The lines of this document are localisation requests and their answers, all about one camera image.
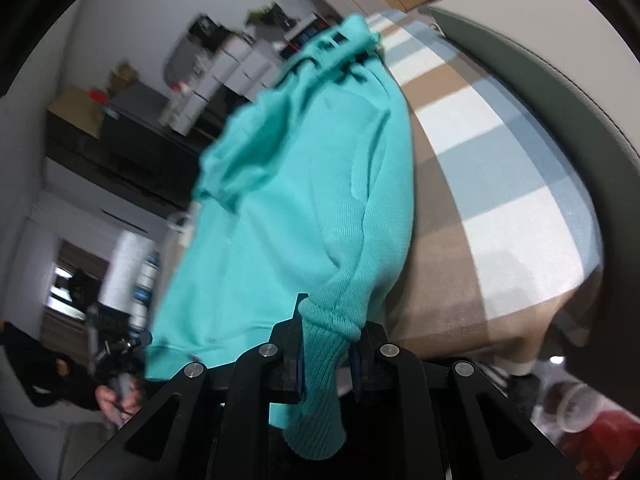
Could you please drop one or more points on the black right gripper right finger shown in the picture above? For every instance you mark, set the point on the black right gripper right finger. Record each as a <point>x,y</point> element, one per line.
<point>377,365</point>

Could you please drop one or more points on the grey upholstered headboard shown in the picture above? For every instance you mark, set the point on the grey upholstered headboard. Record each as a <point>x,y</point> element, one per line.
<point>568,64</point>

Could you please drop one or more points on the blue plaid rolled blanket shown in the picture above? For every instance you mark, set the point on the blue plaid rolled blanket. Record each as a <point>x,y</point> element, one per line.
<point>143,290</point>

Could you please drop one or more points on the white plastic cup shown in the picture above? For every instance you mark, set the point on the white plastic cup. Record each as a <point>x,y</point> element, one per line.
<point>571,406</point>

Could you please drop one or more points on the grey oval suitcase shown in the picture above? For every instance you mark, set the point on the grey oval suitcase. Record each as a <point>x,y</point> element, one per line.
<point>180,61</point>

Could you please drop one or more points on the white drawer cabinet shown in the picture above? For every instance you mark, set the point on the white drawer cabinet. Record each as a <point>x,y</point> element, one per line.
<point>241,65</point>

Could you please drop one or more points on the cardboard box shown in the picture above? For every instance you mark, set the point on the cardboard box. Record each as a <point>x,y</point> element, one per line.
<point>78,108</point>

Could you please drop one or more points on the red bag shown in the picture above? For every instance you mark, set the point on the red bag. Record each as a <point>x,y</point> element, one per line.
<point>602,450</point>

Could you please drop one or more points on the white rolled pillow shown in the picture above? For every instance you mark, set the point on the white rolled pillow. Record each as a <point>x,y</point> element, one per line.
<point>117,289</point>

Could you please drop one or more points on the turquoise zip hoodie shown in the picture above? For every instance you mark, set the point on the turquoise zip hoodie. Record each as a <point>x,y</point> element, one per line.
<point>305,206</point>

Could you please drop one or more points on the person's left hand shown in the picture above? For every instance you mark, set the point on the person's left hand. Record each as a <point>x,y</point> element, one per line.
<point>119,408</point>

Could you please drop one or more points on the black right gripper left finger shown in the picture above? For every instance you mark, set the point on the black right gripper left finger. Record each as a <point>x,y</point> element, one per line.
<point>271,372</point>

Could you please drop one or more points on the black desk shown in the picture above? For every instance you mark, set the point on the black desk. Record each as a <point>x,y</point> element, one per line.
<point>135,158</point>

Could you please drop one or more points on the plaid checkered bed sheet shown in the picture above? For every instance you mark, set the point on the plaid checkered bed sheet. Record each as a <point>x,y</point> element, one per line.
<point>504,233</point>

